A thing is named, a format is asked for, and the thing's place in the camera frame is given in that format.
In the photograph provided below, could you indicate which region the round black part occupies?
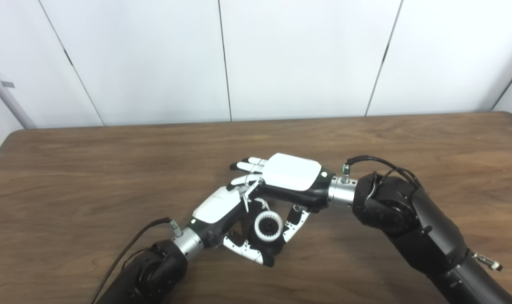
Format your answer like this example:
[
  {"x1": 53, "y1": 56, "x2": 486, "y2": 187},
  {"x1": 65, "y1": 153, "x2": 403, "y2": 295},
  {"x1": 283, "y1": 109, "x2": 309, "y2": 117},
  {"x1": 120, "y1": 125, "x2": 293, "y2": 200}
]
[{"x1": 247, "y1": 209, "x2": 287, "y2": 258}]

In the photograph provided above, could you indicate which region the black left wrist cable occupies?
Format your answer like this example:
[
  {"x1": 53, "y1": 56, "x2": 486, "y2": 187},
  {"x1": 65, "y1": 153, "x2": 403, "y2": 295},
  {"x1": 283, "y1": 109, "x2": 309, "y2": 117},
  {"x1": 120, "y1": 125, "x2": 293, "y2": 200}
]
[{"x1": 91, "y1": 217, "x2": 184, "y2": 304}]

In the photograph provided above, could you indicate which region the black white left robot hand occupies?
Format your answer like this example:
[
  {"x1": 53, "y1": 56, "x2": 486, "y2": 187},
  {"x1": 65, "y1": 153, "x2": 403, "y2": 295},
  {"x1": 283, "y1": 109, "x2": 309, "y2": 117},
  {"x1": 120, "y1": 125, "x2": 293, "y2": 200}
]
[{"x1": 186, "y1": 182, "x2": 282, "y2": 267}]

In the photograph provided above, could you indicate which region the gray wall corner post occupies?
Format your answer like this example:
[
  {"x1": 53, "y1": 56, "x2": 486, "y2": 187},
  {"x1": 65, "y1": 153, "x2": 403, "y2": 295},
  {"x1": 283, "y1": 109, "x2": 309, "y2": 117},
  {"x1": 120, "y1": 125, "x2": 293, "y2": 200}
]
[{"x1": 0, "y1": 59, "x2": 37, "y2": 129}]

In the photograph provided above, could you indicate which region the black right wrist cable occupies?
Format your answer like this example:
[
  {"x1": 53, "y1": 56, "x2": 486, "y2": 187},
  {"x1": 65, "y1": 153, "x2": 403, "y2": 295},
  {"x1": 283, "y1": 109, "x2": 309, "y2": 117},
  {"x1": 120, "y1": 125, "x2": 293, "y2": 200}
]
[{"x1": 342, "y1": 156, "x2": 423, "y2": 199}]

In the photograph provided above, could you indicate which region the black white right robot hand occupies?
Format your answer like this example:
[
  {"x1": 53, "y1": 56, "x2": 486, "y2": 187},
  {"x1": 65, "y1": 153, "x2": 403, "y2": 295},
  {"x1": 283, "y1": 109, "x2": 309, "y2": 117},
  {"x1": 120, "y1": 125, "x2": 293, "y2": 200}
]
[{"x1": 229, "y1": 153, "x2": 334, "y2": 243}]

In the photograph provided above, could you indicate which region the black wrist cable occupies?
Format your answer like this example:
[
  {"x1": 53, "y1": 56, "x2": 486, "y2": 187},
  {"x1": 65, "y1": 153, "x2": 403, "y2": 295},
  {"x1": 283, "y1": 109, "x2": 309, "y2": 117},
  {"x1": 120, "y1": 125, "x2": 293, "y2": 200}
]
[
  {"x1": 342, "y1": 156, "x2": 423, "y2": 199},
  {"x1": 91, "y1": 217, "x2": 184, "y2": 304}
]

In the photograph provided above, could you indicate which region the white ring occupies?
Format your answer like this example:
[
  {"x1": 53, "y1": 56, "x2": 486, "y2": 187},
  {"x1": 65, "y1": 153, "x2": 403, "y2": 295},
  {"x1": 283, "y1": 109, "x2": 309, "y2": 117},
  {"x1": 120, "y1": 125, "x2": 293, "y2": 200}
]
[{"x1": 255, "y1": 211, "x2": 280, "y2": 242}]

